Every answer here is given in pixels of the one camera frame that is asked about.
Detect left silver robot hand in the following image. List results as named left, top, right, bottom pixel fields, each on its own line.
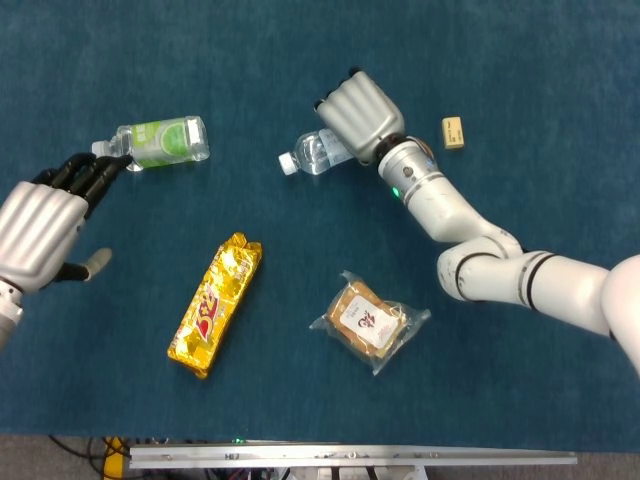
left=0, top=152, right=134, bottom=295

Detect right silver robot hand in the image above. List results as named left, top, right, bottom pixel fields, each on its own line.
left=313, top=67, right=406, bottom=166

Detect clear water bottle blue label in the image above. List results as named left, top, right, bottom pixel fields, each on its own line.
left=278, top=128, right=357, bottom=176

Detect yellow eraser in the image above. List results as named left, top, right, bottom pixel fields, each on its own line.
left=441, top=115, right=466, bottom=151

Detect clear bottle green label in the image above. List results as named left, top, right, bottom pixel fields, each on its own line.
left=91, top=115, right=211, bottom=173

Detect gold foil biscuit packet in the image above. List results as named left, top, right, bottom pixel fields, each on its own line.
left=166, top=231, right=264, bottom=380

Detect sliced bread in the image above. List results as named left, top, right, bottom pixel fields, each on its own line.
left=308, top=269, right=432, bottom=377

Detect robot base with wiring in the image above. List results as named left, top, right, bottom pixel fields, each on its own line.
left=202, top=466, right=429, bottom=480

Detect yellow power strip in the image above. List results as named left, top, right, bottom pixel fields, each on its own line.
left=102, top=436, right=132, bottom=480

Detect teal table cloth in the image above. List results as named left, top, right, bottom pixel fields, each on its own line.
left=0, top=0, right=640, bottom=451

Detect black floor cables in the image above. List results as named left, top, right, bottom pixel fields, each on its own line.
left=48, top=434, right=132, bottom=476

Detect aluminium profile rail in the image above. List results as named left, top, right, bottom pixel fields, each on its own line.
left=128, top=441, right=578, bottom=470

